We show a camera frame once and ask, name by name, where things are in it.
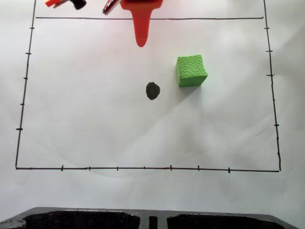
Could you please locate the green textured foam cube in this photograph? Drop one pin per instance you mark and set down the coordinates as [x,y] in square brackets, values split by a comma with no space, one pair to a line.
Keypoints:
[191,71]

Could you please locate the white paper sheet black frame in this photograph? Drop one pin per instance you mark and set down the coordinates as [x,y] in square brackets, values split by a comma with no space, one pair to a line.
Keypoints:
[95,131]

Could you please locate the black dot mark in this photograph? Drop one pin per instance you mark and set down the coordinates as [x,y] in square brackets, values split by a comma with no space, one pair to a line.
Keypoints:
[152,90]

